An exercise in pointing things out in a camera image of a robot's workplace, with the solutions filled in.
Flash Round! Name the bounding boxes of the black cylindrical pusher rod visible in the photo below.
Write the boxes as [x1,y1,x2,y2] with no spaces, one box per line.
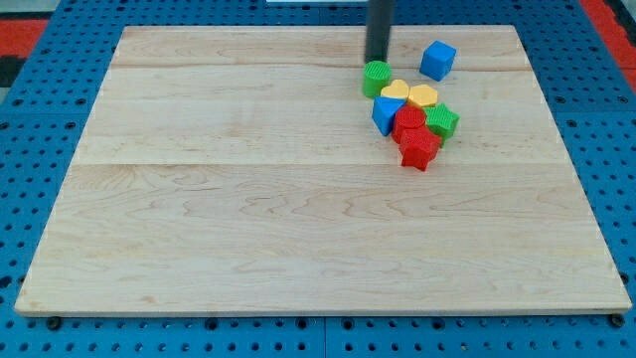
[364,0,397,63]

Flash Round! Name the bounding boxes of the green cylinder block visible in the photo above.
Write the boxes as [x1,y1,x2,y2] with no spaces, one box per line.
[362,61,392,98]

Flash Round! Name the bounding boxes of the blue cube block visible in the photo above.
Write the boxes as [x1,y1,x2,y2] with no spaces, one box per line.
[419,41,457,82]

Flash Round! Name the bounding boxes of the yellow heart block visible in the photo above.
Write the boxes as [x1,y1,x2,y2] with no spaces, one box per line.
[381,80,409,99]

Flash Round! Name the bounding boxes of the yellow hexagon block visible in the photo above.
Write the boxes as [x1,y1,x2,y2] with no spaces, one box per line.
[407,85,438,108]

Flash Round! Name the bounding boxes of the blue triangle block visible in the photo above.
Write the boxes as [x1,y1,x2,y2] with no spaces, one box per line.
[372,96,406,136]

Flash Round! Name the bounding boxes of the green star block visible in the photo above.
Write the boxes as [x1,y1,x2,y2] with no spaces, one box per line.
[424,103,460,145]

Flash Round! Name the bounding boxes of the red cylinder block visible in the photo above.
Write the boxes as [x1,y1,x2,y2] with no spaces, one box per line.
[392,105,426,144]

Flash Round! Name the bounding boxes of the red star block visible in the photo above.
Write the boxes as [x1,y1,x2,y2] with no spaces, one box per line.
[398,126,442,171]

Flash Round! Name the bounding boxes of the light wooden board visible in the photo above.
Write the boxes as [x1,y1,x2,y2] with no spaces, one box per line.
[15,26,632,317]

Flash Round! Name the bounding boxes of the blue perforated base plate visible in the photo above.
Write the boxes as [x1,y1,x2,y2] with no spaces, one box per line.
[1,0,635,357]

